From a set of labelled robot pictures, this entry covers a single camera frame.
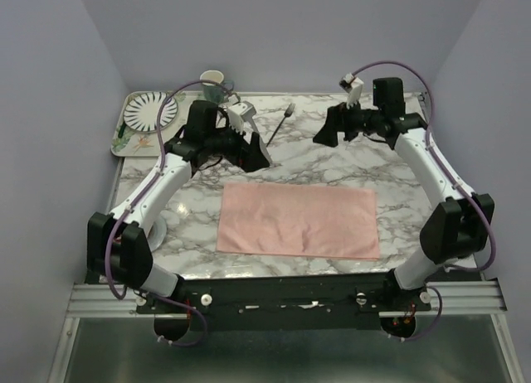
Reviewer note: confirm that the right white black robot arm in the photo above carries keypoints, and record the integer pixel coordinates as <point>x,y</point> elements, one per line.
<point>457,226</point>

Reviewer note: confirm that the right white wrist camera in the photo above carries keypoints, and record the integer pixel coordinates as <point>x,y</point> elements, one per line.
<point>353,86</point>

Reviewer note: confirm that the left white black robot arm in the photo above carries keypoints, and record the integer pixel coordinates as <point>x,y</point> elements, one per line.
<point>117,242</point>

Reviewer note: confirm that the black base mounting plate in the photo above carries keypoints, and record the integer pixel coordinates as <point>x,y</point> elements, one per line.
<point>331,301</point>

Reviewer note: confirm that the green ceramic mug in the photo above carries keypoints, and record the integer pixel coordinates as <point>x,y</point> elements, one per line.
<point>215,87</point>

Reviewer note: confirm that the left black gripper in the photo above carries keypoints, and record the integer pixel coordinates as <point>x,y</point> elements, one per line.
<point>250,158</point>

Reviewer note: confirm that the striped white plate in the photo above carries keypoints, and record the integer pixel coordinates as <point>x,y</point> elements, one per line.
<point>140,113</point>

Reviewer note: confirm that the aluminium rail frame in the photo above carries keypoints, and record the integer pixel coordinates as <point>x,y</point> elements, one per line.
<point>464,333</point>

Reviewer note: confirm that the white saucer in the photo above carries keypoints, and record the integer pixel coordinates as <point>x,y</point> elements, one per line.
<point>157,233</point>

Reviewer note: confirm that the black silver fork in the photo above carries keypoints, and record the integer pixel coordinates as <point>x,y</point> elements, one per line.
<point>287,113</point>

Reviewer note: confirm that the pink cloth napkin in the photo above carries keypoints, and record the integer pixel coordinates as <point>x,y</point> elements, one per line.
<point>298,220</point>

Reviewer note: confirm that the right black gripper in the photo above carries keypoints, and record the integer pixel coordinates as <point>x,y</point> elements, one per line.
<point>338,120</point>

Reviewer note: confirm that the leaf pattern serving tray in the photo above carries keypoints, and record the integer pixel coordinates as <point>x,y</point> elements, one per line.
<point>128,143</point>

